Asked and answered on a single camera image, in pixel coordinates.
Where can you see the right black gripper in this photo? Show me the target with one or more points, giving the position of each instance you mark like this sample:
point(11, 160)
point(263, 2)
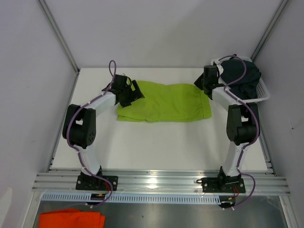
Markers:
point(197, 82)

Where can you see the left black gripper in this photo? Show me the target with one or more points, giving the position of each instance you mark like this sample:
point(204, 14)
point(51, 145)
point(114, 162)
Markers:
point(135, 95)

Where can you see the lime green shorts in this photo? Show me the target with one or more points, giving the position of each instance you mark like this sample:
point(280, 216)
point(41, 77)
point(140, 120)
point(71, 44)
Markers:
point(166, 103)

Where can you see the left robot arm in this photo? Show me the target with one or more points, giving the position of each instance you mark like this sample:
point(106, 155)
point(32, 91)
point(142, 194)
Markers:
point(80, 128)

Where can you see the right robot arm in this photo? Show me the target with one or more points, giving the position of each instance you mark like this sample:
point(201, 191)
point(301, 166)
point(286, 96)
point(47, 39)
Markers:
point(242, 127)

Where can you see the white plastic basket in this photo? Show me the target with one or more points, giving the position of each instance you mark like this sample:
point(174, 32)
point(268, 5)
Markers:
point(262, 91)

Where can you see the orange cloth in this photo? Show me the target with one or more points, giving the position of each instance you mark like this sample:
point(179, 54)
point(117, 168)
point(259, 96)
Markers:
point(71, 218)

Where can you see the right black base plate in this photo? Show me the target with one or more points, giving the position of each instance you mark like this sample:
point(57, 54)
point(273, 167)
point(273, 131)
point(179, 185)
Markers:
point(211, 184)

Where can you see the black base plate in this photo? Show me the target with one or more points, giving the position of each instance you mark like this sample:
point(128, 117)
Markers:
point(211, 184)
point(86, 182)

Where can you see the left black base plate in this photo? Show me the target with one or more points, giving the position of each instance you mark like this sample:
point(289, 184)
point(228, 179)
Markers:
point(86, 182)

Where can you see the right aluminium corner post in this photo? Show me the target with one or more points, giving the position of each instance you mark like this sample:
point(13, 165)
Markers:
point(270, 28)

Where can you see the aluminium corner post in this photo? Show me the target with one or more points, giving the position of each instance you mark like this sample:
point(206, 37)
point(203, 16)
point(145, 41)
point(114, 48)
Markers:
point(270, 28)
point(58, 34)

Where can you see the aluminium mounting rail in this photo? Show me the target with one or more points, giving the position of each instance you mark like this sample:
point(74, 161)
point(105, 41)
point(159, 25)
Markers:
point(159, 182)

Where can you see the left aluminium corner post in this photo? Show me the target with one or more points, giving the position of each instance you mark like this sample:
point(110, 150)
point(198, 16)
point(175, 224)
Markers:
point(58, 34)

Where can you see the white slotted cable duct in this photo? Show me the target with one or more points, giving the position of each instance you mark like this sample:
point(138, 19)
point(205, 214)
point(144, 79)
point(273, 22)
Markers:
point(133, 198)

